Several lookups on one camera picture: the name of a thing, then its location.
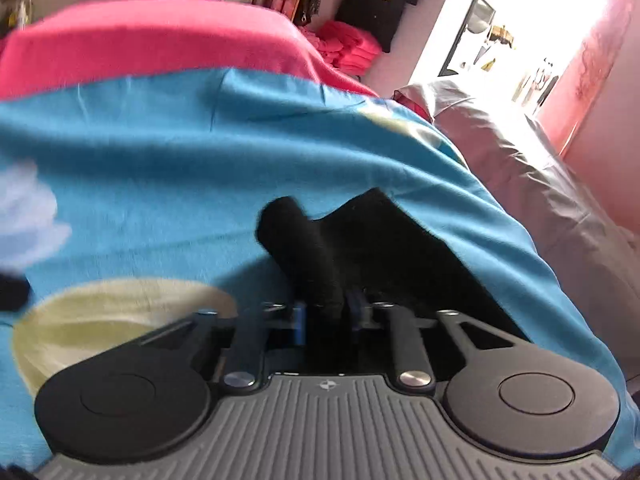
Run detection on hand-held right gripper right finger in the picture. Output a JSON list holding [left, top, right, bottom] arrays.
[[348, 287, 518, 391]]

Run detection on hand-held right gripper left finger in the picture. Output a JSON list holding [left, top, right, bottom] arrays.
[[142, 302, 307, 395]]

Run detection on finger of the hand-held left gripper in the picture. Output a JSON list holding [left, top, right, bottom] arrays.
[[0, 272, 30, 312]]

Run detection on black pants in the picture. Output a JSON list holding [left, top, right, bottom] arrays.
[[256, 187, 531, 376]]

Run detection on blue printed blanket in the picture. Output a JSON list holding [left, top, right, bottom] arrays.
[[0, 67, 628, 466]]

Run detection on grey bed cover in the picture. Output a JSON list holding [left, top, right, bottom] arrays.
[[395, 79, 640, 376]]

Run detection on stack of pink towels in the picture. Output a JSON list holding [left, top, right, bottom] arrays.
[[300, 20, 384, 77]]

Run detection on pink blanket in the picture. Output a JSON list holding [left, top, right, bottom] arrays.
[[0, 0, 381, 101]]

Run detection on black hanging garment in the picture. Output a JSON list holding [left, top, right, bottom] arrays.
[[335, 0, 422, 54]]

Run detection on pink curtain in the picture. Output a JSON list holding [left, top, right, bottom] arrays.
[[537, 0, 640, 157]]

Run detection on dark door frame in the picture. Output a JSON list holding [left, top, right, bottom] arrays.
[[440, 0, 496, 79]]

